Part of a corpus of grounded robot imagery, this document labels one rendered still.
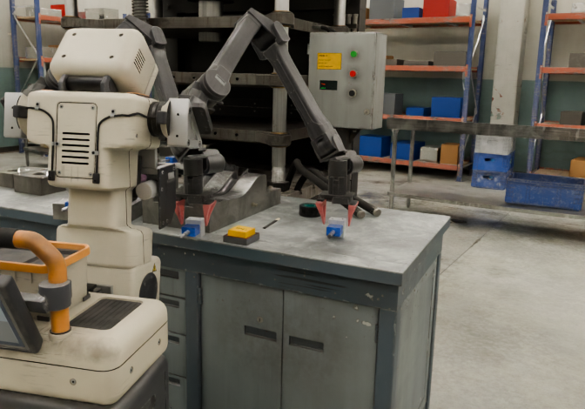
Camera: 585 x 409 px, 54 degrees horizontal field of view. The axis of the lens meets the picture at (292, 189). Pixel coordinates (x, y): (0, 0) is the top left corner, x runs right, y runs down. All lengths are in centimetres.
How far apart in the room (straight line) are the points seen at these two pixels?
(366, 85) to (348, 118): 16
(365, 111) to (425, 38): 616
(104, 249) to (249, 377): 67
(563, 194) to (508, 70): 302
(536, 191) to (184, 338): 384
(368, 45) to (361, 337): 125
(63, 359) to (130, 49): 71
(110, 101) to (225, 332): 85
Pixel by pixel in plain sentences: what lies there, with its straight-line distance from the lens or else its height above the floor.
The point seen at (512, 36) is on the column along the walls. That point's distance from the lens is 796.
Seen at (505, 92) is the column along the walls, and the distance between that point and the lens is 794.
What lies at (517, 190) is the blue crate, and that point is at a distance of 528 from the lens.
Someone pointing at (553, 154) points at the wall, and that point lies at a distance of 819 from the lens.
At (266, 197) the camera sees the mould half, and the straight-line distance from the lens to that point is 212.
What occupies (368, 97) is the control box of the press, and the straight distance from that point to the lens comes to 245.
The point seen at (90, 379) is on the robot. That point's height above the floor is 75.
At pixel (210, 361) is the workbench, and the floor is 37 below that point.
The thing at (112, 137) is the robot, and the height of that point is 114.
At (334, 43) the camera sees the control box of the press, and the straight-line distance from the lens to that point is 250.
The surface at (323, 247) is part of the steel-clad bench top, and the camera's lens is 168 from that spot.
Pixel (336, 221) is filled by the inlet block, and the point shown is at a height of 85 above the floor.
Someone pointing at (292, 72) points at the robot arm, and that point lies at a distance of 177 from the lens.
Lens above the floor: 129
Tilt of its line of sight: 11 degrees down
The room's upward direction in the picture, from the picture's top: 1 degrees clockwise
